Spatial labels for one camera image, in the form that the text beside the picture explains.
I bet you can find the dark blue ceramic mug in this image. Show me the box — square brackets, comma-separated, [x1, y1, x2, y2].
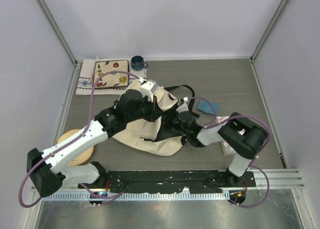
[130, 55, 148, 71]

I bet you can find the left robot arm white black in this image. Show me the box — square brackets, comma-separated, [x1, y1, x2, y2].
[26, 89, 157, 198]

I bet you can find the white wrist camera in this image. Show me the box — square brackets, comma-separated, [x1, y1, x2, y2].
[139, 80, 159, 102]
[176, 97, 190, 114]

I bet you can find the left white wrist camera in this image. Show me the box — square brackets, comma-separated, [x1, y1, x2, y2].
[139, 80, 159, 102]

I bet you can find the cream canvas backpack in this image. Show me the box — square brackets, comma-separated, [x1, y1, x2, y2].
[112, 80, 198, 156]

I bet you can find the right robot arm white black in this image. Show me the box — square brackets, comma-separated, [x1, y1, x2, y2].
[162, 110, 271, 187]

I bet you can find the floral square ceramic plate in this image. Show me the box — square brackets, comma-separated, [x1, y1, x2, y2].
[93, 60, 130, 89]

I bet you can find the purple cable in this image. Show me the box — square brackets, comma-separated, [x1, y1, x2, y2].
[19, 70, 146, 209]
[188, 96, 273, 210]

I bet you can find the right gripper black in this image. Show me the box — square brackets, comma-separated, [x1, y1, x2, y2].
[157, 104, 190, 136]

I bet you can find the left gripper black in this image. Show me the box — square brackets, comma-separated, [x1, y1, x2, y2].
[126, 93, 165, 123]

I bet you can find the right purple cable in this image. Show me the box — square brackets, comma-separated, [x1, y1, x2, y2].
[188, 96, 273, 210]

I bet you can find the round wooden bird coaster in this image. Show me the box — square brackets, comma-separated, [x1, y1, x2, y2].
[56, 129, 94, 167]

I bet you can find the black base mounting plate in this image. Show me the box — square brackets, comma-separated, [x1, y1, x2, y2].
[85, 170, 256, 194]

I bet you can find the slotted grey cable duct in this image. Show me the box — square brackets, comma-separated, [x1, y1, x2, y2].
[43, 190, 230, 201]

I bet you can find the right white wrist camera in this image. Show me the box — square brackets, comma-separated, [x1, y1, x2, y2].
[176, 97, 190, 114]

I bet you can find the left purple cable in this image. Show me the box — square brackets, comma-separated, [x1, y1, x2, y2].
[19, 70, 146, 209]

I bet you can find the floral pastel notebook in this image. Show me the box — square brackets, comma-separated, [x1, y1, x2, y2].
[216, 116, 236, 156]

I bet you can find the white patterned placemat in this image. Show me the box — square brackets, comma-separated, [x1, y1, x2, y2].
[76, 58, 147, 96]

